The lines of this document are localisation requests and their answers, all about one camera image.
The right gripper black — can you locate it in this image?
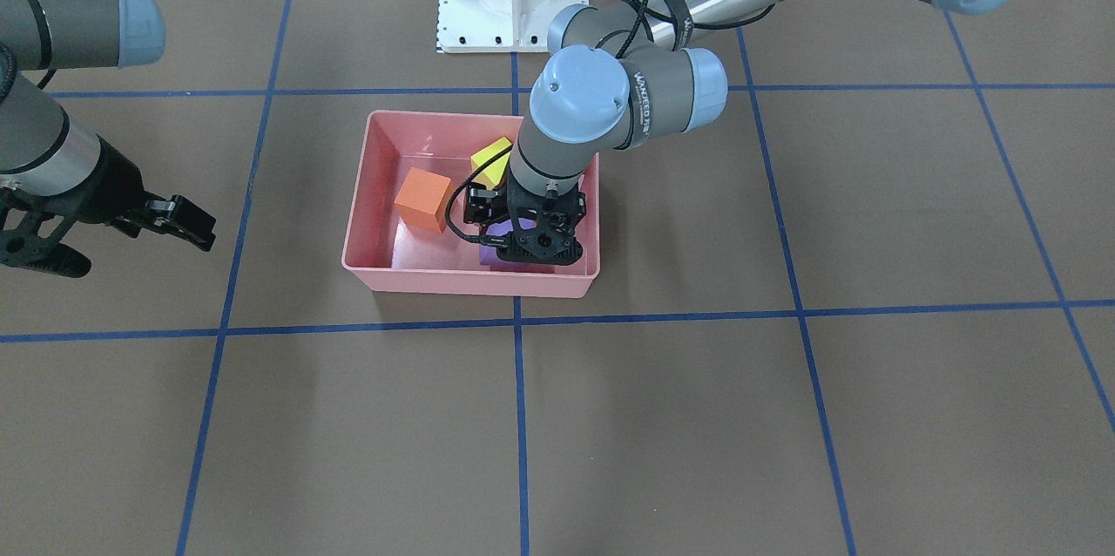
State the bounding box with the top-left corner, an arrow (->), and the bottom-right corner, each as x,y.
61,138 -> 216,253

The orange foam block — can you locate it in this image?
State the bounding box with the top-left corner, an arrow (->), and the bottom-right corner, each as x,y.
394,167 -> 455,234

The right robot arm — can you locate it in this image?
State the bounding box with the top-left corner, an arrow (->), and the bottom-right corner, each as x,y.
3,0 -> 215,251

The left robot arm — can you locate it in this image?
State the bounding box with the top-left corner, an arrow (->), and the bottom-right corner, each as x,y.
504,0 -> 1009,196

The yellow foam block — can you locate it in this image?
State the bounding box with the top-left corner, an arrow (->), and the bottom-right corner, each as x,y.
471,136 -> 513,191

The pink plastic bin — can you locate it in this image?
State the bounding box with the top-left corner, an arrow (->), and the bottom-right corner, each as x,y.
341,110 -> 601,297

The purple foam block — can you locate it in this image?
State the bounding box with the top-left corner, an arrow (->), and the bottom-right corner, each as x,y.
479,220 -> 530,273

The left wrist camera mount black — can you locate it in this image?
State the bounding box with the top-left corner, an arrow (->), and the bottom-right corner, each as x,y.
445,179 -> 588,266

